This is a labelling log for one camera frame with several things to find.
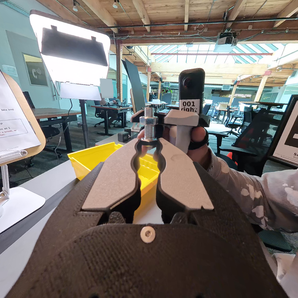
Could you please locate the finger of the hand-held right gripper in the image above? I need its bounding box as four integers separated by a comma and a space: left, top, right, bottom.
130, 110, 147, 123
164, 109, 200, 128

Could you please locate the ceiling projector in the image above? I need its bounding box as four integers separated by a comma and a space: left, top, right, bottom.
214, 33, 238, 53

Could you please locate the bright studio light panel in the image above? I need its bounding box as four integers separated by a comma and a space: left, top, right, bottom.
29, 10, 111, 100

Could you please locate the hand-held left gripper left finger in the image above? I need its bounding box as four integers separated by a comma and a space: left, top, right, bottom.
81, 139, 141, 221

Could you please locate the printed instruction sheet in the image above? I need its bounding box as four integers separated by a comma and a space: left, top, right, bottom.
0, 71, 42, 153

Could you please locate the silver hex nut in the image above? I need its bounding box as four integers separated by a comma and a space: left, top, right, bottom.
139, 116, 159, 125

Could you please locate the office desk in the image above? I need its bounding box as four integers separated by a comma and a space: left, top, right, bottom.
31, 108, 82, 152
91, 105, 133, 135

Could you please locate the person's right hand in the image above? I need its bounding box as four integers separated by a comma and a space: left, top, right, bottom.
137, 125, 211, 168

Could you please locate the grey phone sign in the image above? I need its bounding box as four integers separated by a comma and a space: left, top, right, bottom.
22, 53, 48, 87

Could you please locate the white stand base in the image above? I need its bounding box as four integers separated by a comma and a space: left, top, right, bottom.
0, 186, 46, 234

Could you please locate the yellow storage bin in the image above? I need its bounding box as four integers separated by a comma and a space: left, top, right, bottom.
68, 142, 161, 224

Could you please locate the black panel wooden stand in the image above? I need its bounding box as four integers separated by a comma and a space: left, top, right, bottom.
121, 58, 146, 110

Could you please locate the person's right forearm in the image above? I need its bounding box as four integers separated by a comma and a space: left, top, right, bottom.
206, 149, 298, 233

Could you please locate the beige panel stand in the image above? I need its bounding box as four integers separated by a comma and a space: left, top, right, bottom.
0, 70, 46, 209

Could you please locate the framed marker poster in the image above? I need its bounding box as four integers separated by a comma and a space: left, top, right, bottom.
268, 94, 298, 168

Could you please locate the silver hex bolt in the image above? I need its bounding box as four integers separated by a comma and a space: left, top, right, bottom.
139, 107, 159, 142

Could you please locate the black light stand pole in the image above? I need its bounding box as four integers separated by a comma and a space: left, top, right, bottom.
79, 99, 90, 148

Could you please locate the black office chair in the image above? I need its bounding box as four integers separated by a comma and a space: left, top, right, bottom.
208, 108, 284, 176

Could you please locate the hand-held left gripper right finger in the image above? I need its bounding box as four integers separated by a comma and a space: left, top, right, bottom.
156, 138, 214, 221

